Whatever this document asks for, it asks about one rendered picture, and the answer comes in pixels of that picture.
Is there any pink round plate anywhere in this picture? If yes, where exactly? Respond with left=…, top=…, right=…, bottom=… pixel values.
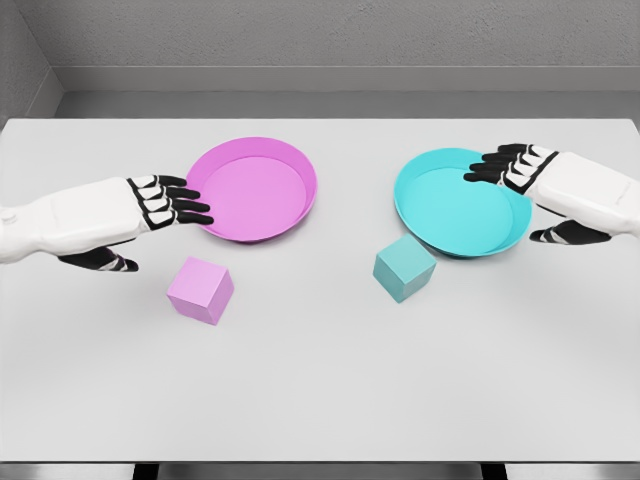
left=185, top=137, right=318, bottom=246

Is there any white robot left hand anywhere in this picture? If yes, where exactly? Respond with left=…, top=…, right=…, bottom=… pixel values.
left=47, top=174, right=216, bottom=274

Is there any pink cube block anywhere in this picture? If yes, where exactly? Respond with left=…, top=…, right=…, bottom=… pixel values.
left=166, top=256, right=235, bottom=327

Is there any cyan round plate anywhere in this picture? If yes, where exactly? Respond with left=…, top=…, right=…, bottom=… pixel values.
left=393, top=146, right=534, bottom=261

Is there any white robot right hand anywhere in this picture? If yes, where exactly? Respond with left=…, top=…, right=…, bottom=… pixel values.
left=462, top=143, right=622, bottom=247

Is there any cyan cube block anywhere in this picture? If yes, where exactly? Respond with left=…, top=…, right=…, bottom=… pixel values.
left=372, top=233, right=437, bottom=304

